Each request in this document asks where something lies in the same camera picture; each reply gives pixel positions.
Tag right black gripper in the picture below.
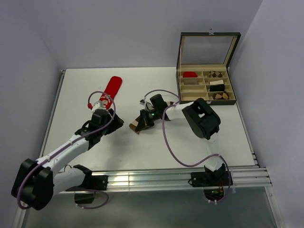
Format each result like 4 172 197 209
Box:
136 108 160 132

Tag beige sock brown toe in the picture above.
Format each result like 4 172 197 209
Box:
129 102 173 134

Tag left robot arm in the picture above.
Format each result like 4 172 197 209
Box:
11 109 124 210

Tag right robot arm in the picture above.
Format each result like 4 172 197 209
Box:
129 94 230 186

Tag red sock white pattern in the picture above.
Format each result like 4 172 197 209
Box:
100 76 123 110

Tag rolled red sock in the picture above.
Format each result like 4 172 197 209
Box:
182 71 198 78

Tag black compartment storage box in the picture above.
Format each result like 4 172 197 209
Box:
176 31 241 105

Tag rolled checkered sock upper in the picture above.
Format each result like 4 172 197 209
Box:
208 71 223 78

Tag rolled checkered sock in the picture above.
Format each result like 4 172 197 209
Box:
208 71 223 78
212 91 230 100

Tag rolled checkered sock lower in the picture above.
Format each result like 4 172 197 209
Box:
212 91 230 100

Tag rolled white black sock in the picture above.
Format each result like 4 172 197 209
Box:
209 80 224 86

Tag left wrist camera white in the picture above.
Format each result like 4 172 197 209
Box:
87 100 108 113

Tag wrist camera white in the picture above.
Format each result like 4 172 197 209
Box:
87 100 108 113
140 97 148 106

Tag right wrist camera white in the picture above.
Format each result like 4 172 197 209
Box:
140 97 148 106

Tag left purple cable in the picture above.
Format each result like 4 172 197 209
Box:
16 90 117 209

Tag purple cable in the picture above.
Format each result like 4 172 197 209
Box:
16 90 117 209
142 89 232 203

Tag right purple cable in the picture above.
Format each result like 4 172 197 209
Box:
142 89 232 203

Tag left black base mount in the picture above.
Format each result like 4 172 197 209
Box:
66 175 109 207

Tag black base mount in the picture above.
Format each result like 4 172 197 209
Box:
66 175 109 207
188 170 233 201

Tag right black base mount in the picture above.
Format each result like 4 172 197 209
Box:
188 170 233 201

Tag aluminium frame rail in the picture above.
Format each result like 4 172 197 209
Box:
22 167 273 194

